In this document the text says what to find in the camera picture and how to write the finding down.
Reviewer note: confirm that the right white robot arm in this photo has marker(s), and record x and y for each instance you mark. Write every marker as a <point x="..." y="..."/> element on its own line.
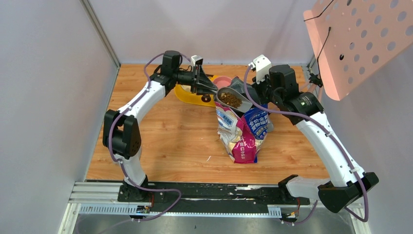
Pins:
<point x="347" y="180"/>

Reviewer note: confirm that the pet food bag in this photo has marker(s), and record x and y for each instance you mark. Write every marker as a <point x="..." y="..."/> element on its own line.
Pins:
<point x="243" y="136"/>

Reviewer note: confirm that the brown pet food kibble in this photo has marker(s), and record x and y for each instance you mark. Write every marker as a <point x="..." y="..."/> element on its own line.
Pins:
<point x="230" y="99"/>

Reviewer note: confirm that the aluminium rail frame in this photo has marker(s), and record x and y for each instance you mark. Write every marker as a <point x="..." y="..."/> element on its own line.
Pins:
<point x="100" y="197"/>

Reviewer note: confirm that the metal scoop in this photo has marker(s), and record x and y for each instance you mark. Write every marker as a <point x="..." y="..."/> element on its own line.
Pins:
<point x="246" y="104"/>

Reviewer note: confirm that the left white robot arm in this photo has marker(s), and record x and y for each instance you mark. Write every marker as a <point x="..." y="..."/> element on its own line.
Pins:
<point x="121" y="133"/>

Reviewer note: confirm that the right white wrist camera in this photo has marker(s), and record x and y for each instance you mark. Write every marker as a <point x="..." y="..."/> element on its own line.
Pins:
<point x="261" y="65"/>

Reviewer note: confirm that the yellow double bowl feeder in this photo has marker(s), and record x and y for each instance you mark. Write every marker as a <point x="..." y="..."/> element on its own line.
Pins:
<point x="184" y="94"/>

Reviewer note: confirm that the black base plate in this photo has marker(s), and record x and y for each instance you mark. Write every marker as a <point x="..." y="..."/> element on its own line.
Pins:
<point x="210" y="198"/>

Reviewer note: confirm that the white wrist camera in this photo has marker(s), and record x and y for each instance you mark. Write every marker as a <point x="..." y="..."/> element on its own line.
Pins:
<point x="261" y="65"/>
<point x="196" y="60"/>

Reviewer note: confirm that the pink bowl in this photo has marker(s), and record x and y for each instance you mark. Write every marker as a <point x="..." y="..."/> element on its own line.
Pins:
<point x="222" y="81"/>

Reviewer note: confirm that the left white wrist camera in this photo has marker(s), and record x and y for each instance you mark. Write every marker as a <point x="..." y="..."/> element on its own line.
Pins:
<point x="196" y="60"/>

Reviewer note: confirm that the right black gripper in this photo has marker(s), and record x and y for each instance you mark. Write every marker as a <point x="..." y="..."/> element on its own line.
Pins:
<point x="257" y="87"/>

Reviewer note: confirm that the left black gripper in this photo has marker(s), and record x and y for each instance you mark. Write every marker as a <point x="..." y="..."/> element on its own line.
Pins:
<point x="196" y="79"/>

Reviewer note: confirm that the pink perforated stand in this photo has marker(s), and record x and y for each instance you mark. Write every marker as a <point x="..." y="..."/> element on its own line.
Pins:
<point x="353" y="39"/>

